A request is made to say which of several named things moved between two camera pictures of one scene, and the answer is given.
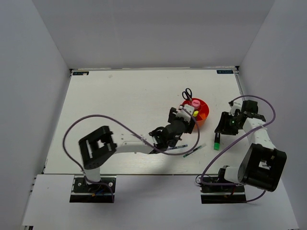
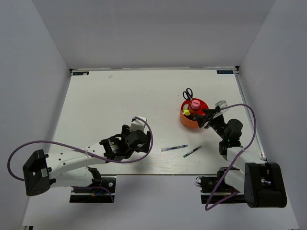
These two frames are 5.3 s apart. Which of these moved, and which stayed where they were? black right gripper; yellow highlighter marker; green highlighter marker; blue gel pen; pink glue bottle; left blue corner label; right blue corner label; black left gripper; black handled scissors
Moved: green highlighter marker; yellow highlighter marker; black right gripper; black left gripper
Stayed: blue gel pen; right blue corner label; black handled scissors; pink glue bottle; left blue corner label
